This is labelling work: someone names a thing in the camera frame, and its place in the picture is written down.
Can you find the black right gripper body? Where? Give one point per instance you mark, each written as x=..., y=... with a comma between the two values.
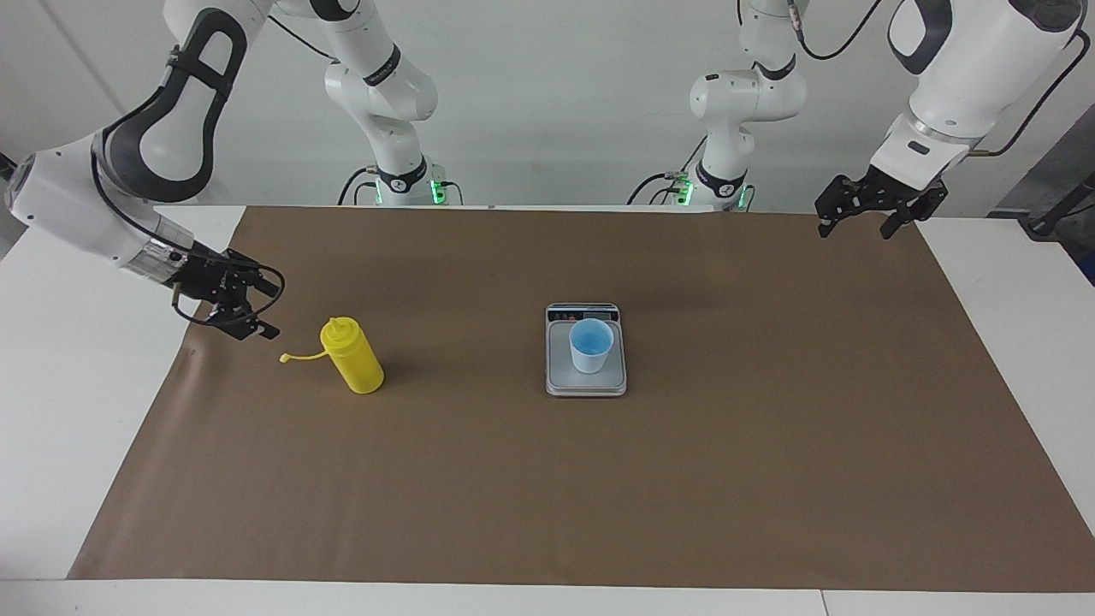
x=201, y=278

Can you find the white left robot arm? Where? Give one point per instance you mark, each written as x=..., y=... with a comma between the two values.
x=975, y=68

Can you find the black clamp stand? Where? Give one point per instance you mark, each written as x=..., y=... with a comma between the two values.
x=1061, y=210
x=5, y=167

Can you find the silver digital kitchen scale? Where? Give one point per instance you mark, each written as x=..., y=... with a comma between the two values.
x=560, y=376

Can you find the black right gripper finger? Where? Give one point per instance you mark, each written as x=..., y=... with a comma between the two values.
x=257, y=278
x=239, y=323

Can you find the yellow squeeze bottle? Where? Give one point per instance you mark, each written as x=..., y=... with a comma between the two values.
x=359, y=366

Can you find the light blue paper cup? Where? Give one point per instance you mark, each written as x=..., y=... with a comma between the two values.
x=592, y=351

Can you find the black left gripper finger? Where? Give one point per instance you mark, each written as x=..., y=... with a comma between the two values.
x=907, y=218
x=834, y=210

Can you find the brown paper mat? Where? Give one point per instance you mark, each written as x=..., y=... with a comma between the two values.
x=599, y=496

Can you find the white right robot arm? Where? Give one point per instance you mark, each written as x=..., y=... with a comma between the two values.
x=68, y=205

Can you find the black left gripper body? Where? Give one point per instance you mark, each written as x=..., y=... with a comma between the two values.
x=894, y=190

